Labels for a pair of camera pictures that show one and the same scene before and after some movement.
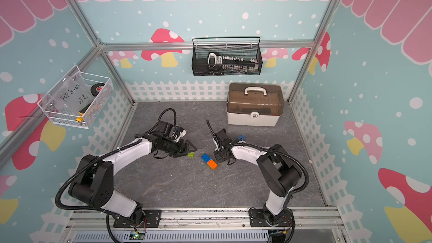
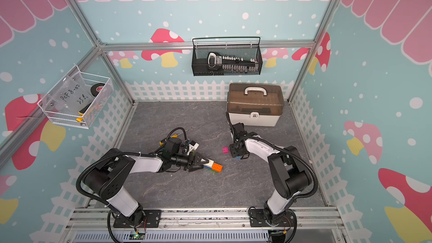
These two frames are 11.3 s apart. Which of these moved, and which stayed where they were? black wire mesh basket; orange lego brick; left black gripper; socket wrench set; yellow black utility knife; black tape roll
Moved: left black gripper; orange lego brick
Stayed: yellow black utility knife; black wire mesh basket; socket wrench set; black tape roll
